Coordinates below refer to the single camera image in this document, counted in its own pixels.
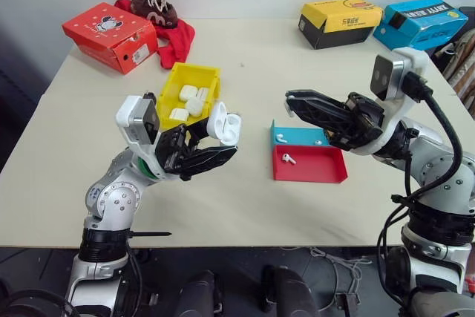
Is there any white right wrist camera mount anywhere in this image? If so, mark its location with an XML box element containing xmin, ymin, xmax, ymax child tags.
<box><xmin>364</xmin><ymin>47</ymin><xmax>432</xmax><ymax>157</ymax></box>

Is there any red plastic tray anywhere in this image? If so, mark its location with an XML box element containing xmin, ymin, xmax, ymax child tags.
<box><xmin>271</xmin><ymin>144</ymin><xmax>349</xmax><ymax>183</ymax></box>

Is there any blue plastic tray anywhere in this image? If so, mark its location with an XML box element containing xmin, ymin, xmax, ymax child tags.
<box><xmin>268</xmin><ymin>118</ymin><xmax>333</xmax><ymax>146</ymax></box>

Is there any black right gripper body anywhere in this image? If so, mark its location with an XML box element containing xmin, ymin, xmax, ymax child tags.
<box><xmin>324</xmin><ymin>91</ymin><xmax>386</xmax><ymax>152</ymax></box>

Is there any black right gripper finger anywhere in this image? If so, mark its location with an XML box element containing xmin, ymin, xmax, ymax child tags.
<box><xmin>289</xmin><ymin>97</ymin><xmax>354</xmax><ymax>133</ymax></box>
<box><xmin>284</xmin><ymin>88</ymin><xmax>352</xmax><ymax>111</ymax></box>

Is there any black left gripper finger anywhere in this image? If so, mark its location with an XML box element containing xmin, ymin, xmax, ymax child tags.
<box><xmin>186</xmin><ymin>115</ymin><xmax>215</xmax><ymax>148</ymax></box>
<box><xmin>177</xmin><ymin>145</ymin><xmax>239</xmax><ymax>181</ymax></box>

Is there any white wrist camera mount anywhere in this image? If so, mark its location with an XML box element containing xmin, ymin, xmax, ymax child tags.
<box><xmin>115</xmin><ymin>94</ymin><xmax>164</xmax><ymax>177</ymax></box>
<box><xmin>364</xmin><ymin>47</ymin><xmax>432</xmax><ymax>157</ymax></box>

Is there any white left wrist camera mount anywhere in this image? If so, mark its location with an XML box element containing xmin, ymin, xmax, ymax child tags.
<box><xmin>115</xmin><ymin>94</ymin><xmax>164</xmax><ymax>177</ymax></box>

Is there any yellow and black shoebox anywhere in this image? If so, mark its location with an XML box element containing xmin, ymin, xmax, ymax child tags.
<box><xmin>298</xmin><ymin>0</ymin><xmax>384</xmax><ymax>51</ymax></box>

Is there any red shoebox with dog print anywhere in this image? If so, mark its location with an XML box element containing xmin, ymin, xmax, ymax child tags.
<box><xmin>61</xmin><ymin>1</ymin><xmax>159</xmax><ymax>74</ymax></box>

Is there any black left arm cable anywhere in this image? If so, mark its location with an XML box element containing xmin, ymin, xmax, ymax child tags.
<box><xmin>121</xmin><ymin>241</ymin><xmax>146</xmax><ymax>317</ymax></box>

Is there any dark rounded shape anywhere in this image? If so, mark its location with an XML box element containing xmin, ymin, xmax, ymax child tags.
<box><xmin>262</xmin><ymin>264</ymin><xmax>321</xmax><ymax>317</ymax></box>
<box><xmin>173</xmin><ymin>269</ymin><xmax>224</xmax><ymax>317</ymax></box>

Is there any blue cardboard box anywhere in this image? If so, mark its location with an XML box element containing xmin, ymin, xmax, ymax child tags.
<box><xmin>372</xmin><ymin>0</ymin><xmax>470</xmax><ymax>51</ymax></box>

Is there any pile of fabric clutter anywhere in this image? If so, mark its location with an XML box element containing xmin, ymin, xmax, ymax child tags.
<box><xmin>431</xmin><ymin>6</ymin><xmax>475</xmax><ymax>120</ymax></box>

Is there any yellow plastic bin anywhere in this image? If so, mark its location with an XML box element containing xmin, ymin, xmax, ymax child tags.
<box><xmin>155</xmin><ymin>61</ymin><xmax>223</xmax><ymax>133</ymax></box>

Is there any small metal bracket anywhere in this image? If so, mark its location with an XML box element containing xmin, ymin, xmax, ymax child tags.
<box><xmin>335</xmin><ymin>292</ymin><xmax>358</xmax><ymax>313</ymax></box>

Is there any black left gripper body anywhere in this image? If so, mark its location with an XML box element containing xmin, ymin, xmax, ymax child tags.
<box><xmin>154</xmin><ymin>123</ymin><xmax>198</xmax><ymax>182</ymax></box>

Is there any white cord on floor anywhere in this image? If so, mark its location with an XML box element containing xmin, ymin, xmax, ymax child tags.
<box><xmin>309</xmin><ymin>245</ymin><xmax>376</xmax><ymax>311</ymax></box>

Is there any brown shoe with white laces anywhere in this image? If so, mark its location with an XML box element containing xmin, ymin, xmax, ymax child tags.
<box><xmin>130</xmin><ymin>0</ymin><xmax>180</xmax><ymax>31</ymax></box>

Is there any red cloth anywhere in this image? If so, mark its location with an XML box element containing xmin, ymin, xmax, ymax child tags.
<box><xmin>114</xmin><ymin>0</ymin><xmax>197</xmax><ymax>71</ymax></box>

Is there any black zip tie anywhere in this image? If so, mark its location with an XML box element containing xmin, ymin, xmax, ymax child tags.
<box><xmin>128</xmin><ymin>231</ymin><xmax>174</xmax><ymax>239</ymax></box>

